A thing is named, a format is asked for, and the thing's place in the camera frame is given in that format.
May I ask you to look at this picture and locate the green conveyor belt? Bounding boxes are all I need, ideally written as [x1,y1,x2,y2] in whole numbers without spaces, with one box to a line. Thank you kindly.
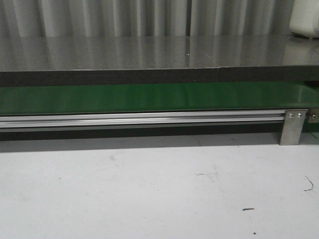
[0,82,319,116]

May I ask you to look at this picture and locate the white appliance on counter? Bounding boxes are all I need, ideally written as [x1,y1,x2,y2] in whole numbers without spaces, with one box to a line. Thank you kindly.
[289,0,319,38]

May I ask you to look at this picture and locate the aluminium conveyor side rail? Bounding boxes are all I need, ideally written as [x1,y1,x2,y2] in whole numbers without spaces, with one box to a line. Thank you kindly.
[0,110,286,129]

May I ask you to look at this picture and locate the steel conveyor support bracket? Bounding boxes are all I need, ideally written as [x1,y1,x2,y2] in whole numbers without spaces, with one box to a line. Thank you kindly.
[280,110,307,146]

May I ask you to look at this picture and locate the steel conveyor end bracket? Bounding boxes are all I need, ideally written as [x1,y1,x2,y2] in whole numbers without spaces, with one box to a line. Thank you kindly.
[308,107,319,123]

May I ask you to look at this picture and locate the white pleated curtain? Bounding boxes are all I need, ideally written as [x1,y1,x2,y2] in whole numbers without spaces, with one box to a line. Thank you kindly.
[0,0,293,38]

